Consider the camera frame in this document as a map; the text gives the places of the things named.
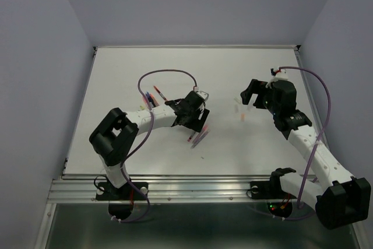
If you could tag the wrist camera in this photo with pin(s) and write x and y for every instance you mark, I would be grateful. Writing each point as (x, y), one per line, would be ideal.
(201, 94)
(278, 74)

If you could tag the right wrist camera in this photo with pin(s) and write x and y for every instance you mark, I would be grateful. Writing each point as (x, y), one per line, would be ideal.
(278, 74)

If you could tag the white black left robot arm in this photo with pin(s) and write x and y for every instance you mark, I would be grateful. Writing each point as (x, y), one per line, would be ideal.
(113, 137)

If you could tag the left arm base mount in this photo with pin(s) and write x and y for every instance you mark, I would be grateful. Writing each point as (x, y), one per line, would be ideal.
(126, 204)

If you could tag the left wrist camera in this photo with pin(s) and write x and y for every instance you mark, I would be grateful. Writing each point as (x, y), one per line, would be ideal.
(201, 94)

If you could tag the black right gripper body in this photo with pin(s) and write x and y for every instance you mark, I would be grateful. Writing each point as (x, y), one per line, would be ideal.
(264, 99)

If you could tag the red orange pen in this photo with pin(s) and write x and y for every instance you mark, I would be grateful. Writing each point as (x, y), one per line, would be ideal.
(145, 101)

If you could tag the orange brown pen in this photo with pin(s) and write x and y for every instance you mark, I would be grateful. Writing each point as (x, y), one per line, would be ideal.
(160, 93)

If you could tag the aluminium rail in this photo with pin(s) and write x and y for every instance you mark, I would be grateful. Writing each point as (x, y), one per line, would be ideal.
(161, 189)

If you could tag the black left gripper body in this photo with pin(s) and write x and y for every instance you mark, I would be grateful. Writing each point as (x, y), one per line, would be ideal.
(191, 113)

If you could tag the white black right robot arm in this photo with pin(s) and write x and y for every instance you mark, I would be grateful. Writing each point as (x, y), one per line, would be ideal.
(338, 198)

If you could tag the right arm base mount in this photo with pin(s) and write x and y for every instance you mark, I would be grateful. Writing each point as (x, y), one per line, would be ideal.
(278, 202)

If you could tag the dark purple pen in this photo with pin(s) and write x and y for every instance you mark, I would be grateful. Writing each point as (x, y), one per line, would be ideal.
(154, 101)

